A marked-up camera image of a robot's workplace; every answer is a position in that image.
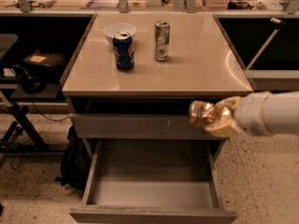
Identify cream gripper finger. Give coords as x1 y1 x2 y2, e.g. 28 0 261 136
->
204 107 242 137

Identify crushed orange can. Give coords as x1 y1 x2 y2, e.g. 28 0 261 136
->
188 101 217 127

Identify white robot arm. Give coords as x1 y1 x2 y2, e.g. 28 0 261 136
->
204 91 299 137

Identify silver tall can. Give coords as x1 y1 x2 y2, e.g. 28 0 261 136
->
154 21 170 62

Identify grey drawer cabinet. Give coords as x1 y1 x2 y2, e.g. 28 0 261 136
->
59 11 256 161

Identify open grey lower drawer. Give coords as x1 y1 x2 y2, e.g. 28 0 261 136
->
69 140 237 224

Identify blue pepsi can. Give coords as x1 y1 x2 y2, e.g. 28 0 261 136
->
112 32 135 70

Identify closed grey upper drawer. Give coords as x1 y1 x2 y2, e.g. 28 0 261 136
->
70 113 223 140

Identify black backpack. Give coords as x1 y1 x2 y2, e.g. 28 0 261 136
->
55 126 92 190

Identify dark box with label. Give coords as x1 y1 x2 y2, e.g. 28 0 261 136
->
22 50 67 69

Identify black headphones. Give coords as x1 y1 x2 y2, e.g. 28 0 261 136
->
12 64 46 94

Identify white stick with handle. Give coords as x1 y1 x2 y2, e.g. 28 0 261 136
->
246 18 285 70

